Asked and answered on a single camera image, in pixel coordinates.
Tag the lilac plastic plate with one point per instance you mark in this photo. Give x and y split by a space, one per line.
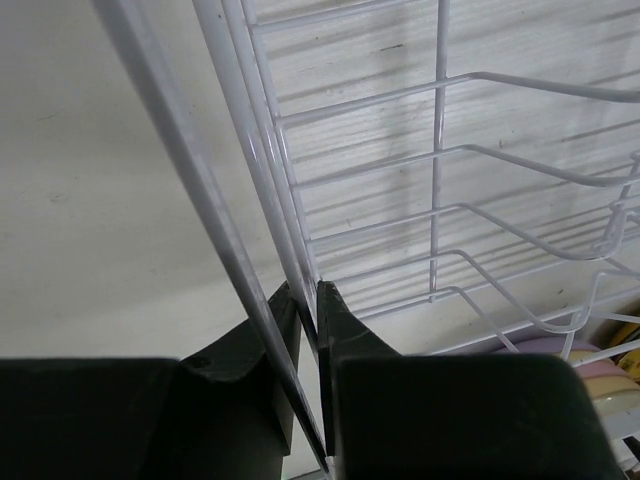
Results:
554 346

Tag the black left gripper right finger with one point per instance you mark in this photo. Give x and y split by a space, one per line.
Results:
490 416

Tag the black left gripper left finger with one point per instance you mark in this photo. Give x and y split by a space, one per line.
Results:
217 414

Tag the cream orange plastic plate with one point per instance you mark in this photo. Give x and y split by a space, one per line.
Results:
602 368

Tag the white wire dish rack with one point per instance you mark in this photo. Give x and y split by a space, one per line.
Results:
466 173

